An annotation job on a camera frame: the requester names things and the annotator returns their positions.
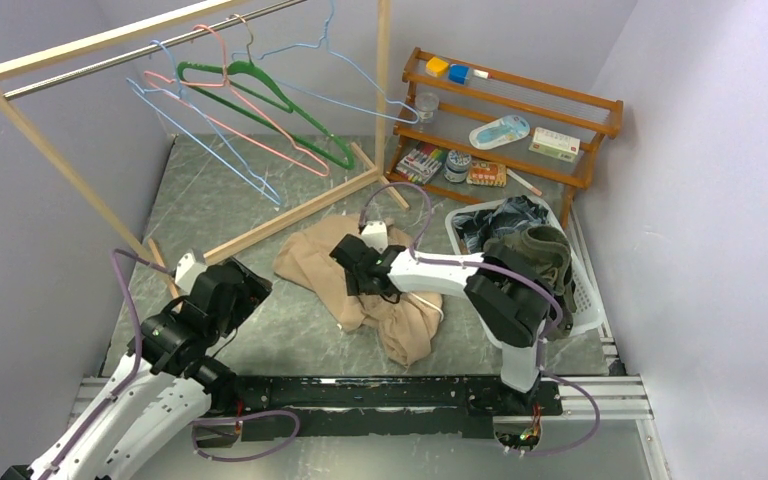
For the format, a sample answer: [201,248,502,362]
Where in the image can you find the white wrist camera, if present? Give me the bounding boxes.
[174,249,208,295]
[360,220,389,253]

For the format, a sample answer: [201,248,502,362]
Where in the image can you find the clear plastic cup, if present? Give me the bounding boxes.
[414,92,440,124]

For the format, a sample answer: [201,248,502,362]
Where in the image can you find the yellow block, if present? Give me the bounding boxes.
[425,56,450,78]

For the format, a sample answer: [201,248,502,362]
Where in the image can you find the white pen with red tip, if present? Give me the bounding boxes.
[507,169,543,197]

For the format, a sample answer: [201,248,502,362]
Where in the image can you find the light blue wire hanger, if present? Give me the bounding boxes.
[126,70,283,207]

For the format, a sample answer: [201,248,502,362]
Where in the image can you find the olive green shorts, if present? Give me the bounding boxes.
[483,225,578,341]

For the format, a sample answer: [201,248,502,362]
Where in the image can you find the orange wooden shelf rack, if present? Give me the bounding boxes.
[386,47,624,222]

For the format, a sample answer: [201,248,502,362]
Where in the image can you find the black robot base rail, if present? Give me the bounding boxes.
[204,374,563,441]

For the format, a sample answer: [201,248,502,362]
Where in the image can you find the metal hanging rod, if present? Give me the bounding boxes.
[1,0,312,101]

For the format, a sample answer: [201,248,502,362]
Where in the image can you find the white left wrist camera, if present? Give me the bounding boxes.
[174,249,208,295]

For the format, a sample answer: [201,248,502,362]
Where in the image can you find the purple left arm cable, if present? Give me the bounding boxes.
[32,248,177,480]

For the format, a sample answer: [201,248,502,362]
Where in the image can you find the green hanger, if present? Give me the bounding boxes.
[175,43,355,170]

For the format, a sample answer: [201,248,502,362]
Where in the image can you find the dark leaf-print shorts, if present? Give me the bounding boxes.
[450,195,550,253]

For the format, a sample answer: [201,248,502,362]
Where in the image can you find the marker pen set pack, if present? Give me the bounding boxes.
[395,142,447,185]

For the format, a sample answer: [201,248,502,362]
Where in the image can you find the beige shorts with white stripe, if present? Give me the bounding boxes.
[272,213,444,367]

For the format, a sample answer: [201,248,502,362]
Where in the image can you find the white plastic basket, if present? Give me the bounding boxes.
[445,195,606,337]

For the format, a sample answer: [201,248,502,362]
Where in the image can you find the pink wire hanger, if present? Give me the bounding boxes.
[143,24,330,177]

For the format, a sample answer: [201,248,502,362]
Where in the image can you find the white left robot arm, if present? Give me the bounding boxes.
[2,253,272,479]

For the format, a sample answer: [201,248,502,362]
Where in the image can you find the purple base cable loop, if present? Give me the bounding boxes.
[190,409,302,464]

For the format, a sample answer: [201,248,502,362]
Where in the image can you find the white green box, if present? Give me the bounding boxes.
[529,127,581,162]

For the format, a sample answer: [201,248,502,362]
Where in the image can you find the wooden clothes rack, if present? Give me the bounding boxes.
[0,1,391,264]

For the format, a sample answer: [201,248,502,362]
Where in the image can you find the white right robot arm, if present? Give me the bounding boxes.
[330,234,564,414]

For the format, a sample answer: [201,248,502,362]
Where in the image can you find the blue block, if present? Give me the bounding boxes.
[447,64,472,85]

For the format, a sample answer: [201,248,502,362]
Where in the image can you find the orange snack packet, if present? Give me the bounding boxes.
[466,160,507,188]

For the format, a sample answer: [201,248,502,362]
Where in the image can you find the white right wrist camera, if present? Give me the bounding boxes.
[360,220,389,253]

